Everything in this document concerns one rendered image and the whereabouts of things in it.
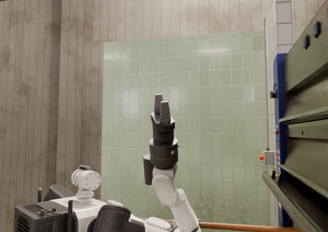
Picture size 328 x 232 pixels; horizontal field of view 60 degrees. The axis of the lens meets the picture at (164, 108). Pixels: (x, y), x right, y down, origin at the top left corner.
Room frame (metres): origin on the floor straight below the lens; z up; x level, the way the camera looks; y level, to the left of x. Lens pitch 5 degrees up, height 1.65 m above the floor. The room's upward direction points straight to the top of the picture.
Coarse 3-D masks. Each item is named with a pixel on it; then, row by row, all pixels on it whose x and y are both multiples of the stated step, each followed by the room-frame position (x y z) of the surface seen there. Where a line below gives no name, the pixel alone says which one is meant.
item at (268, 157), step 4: (264, 152) 2.23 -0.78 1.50; (268, 152) 2.22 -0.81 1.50; (272, 152) 2.21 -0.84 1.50; (264, 156) 2.23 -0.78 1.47; (268, 156) 2.22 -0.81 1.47; (272, 156) 2.21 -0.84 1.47; (264, 160) 2.23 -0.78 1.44; (268, 160) 2.22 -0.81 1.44; (272, 160) 2.21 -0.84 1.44; (268, 164) 2.22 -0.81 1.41; (272, 164) 2.21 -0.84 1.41
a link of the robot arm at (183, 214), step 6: (186, 198) 0.96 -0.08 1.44; (186, 204) 0.95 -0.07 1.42; (174, 210) 0.95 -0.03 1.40; (180, 210) 0.94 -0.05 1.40; (186, 210) 0.95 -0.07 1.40; (192, 210) 0.98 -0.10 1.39; (174, 216) 0.97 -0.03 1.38; (180, 216) 0.95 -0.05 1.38; (186, 216) 0.95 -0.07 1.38; (192, 216) 0.96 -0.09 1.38; (180, 222) 0.96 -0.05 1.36; (186, 222) 0.95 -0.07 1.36; (192, 222) 0.96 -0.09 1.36; (198, 222) 0.99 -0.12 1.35; (174, 228) 1.04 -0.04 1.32; (180, 228) 0.97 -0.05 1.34; (186, 228) 0.96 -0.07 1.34; (192, 228) 0.96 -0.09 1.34; (198, 228) 0.98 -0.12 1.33
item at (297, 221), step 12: (264, 180) 1.58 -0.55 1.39; (276, 180) 1.51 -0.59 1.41; (288, 180) 1.58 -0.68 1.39; (276, 192) 1.19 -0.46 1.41; (288, 192) 1.20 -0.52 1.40; (300, 192) 1.25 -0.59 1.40; (312, 192) 1.30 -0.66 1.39; (300, 204) 1.01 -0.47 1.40; (312, 204) 1.04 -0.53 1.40; (324, 204) 1.07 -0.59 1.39; (312, 216) 0.86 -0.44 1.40; (324, 216) 0.89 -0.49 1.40; (300, 228) 0.79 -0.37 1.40; (324, 228) 0.76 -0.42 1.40
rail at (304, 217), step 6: (264, 174) 1.61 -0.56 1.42; (270, 180) 1.37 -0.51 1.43; (276, 186) 1.21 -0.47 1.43; (282, 192) 1.08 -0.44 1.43; (288, 198) 0.98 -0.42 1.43; (288, 204) 0.95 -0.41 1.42; (294, 204) 0.90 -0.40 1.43; (294, 210) 0.87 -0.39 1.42; (300, 210) 0.83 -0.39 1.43; (300, 216) 0.80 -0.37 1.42; (306, 216) 0.77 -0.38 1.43; (306, 222) 0.74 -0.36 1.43; (312, 222) 0.72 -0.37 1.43; (312, 228) 0.69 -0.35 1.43; (318, 228) 0.68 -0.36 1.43
